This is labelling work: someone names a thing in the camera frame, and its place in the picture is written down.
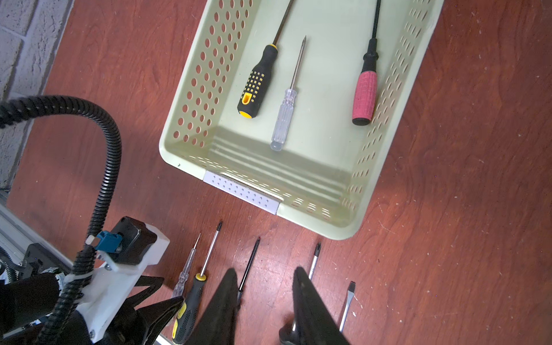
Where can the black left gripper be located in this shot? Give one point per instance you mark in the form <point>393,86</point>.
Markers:
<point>145,325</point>

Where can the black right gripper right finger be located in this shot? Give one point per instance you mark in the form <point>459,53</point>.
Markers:
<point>314,324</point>

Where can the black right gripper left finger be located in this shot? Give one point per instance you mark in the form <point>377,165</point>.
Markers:
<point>218,323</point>

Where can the clear tester screwdriver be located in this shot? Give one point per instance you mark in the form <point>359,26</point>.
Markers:
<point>183,277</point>

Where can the small black yellow screwdriver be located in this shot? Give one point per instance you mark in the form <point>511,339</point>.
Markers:
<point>349,297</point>

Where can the light green perforated bin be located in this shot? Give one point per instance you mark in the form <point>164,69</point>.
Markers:
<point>324,176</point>

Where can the clear handle screwdriver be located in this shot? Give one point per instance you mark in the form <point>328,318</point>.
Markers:
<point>286,109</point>

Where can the pink handle screwdriver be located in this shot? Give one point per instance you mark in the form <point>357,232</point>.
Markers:
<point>366,86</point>

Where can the black yellow dotted screwdriver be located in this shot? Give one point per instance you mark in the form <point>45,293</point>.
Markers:
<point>259,79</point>

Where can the orange handle screwdriver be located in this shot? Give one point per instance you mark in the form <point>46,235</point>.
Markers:
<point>246,273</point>

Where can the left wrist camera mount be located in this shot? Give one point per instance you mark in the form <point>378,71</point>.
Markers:
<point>127,251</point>

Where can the green handle screwdriver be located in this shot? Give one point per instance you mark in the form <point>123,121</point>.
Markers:
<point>288,334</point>

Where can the aluminium front rail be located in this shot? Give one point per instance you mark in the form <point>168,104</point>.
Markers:
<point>16,236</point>

